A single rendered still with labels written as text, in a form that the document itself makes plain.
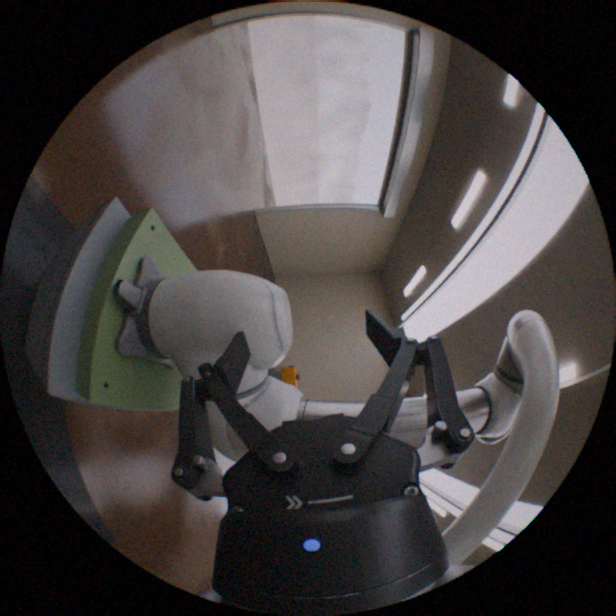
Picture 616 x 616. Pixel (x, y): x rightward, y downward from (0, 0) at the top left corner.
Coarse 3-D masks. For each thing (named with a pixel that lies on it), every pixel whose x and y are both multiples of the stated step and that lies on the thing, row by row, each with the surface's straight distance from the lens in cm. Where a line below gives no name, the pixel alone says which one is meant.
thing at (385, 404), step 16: (400, 352) 14; (400, 368) 13; (384, 384) 11; (400, 384) 11; (368, 400) 10; (384, 400) 10; (400, 400) 12; (368, 416) 9; (384, 416) 9; (352, 432) 8; (368, 432) 9; (336, 448) 8; (352, 448) 8; (368, 448) 8; (336, 464) 8; (352, 464) 8
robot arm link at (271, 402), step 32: (288, 384) 38; (480, 384) 49; (512, 384) 48; (256, 416) 32; (288, 416) 33; (320, 416) 34; (352, 416) 34; (416, 416) 36; (480, 416) 44; (512, 416) 50; (224, 448) 40
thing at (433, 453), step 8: (440, 424) 10; (432, 432) 10; (440, 432) 10; (424, 440) 10; (432, 440) 10; (440, 440) 10; (424, 448) 10; (432, 448) 10; (440, 448) 10; (448, 448) 10; (424, 456) 10; (432, 456) 10; (440, 456) 10; (448, 456) 10; (456, 456) 10; (424, 464) 9; (432, 464) 10; (440, 464) 10
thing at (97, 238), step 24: (96, 216) 51; (120, 216) 50; (72, 240) 64; (96, 240) 45; (48, 264) 110; (72, 264) 43; (96, 264) 44; (48, 288) 65; (72, 288) 41; (48, 312) 49; (72, 312) 41; (48, 336) 42; (72, 336) 41; (48, 360) 40; (72, 360) 41; (48, 384) 40; (72, 384) 41; (120, 408) 48
